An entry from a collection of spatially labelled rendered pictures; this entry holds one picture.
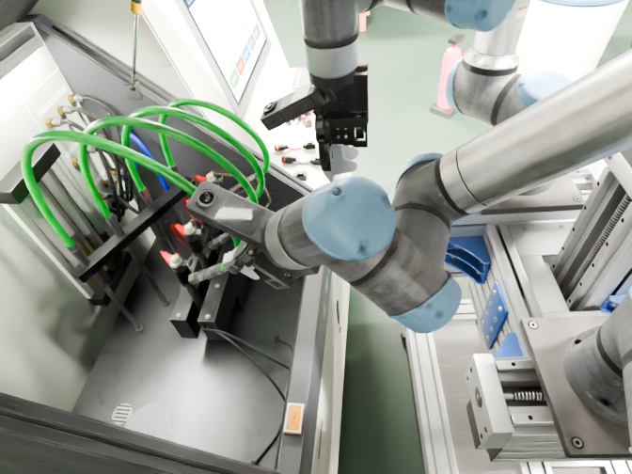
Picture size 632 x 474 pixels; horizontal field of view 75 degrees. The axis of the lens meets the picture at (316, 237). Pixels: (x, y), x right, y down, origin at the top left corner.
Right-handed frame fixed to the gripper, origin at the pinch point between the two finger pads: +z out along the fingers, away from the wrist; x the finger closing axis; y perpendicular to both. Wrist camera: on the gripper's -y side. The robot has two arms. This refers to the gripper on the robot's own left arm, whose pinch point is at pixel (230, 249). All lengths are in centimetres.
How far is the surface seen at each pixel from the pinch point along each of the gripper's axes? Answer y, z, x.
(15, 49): -48, 18, 13
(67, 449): -4.1, -1.1, -33.1
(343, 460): 92, 79, -23
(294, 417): 26.5, 6.0, -17.3
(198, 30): -29, 26, 47
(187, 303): 3.3, 28.7, -7.7
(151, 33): -33.5, 16.6, 32.1
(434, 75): 93, 165, 257
